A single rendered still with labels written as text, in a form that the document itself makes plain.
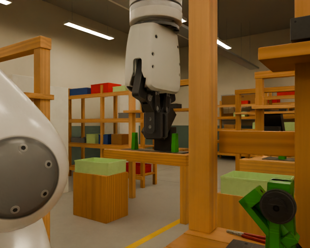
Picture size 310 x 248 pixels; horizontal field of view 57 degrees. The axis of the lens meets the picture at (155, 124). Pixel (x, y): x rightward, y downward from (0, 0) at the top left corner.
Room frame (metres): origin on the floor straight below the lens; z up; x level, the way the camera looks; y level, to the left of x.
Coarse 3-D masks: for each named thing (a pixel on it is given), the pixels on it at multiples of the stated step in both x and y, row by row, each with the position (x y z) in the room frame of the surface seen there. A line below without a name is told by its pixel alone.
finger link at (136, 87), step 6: (138, 60) 0.43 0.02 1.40; (138, 66) 0.42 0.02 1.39; (138, 72) 0.42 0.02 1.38; (138, 78) 0.41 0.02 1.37; (144, 78) 0.42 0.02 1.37; (138, 84) 0.41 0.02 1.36; (144, 84) 0.42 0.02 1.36; (132, 90) 0.41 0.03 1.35; (138, 90) 0.41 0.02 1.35; (144, 90) 0.42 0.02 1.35; (138, 96) 0.41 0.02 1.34; (144, 96) 0.42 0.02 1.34
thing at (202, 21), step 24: (192, 0) 1.14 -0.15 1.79; (216, 0) 1.16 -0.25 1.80; (192, 24) 1.14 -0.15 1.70; (216, 24) 1.16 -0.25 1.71; (192, 48) 1.14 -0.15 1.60; (216, 48) 1.16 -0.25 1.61; (192, 72) 1.14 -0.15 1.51; (216, 72) 1.16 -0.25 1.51; (192, 96) 1.14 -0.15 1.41; (216, 96) 1.16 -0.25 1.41; (192, 120) 1.14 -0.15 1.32; (216, 120) 1.16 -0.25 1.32; (192, 144) 1.14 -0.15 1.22; (216, 144) 1.16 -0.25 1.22; (192, 168) 1.14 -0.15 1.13; (216, 168) 1.16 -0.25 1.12; (192, 192) 1.14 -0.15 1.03; (216, 192) 1.16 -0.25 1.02; (192, 216) 1.14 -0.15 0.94; (216, 216) 1.16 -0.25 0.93
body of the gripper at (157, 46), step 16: (144, 32) 0.41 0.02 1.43; (160, 32) 0.43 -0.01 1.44; (176, 32) 0.46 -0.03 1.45; (128, 48) 0.43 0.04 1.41; (144, 48) 0.41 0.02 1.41; (160, 48) 0.42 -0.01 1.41; (176, 48) 0.47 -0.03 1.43; (128, 64) 0.42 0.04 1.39; (144, 64) 0.41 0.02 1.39; (160, 64) 0.43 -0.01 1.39; (176, 64) 0.47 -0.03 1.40; (128, 80) 0.42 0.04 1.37; (160, 80) 0.43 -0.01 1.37; (176, 80) 0.47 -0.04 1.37
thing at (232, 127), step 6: (246, 102) 10.05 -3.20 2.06; (252, 102) 9.95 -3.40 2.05; (276, 102) 9.46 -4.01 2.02; (282, 102) 9.32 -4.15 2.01; (288, 102) 9.21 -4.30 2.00; (294, 102) 9.07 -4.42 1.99; (234, 114) 10.29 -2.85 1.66; (252, 114) 9.95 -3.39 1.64; (228, 126) 10.45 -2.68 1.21; (234, 126) 10.33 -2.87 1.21; (252, 126) 9.91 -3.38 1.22; (252, 156) 9.83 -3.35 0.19; (276, 156) 9.39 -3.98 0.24; (288, 156) 9.22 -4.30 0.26
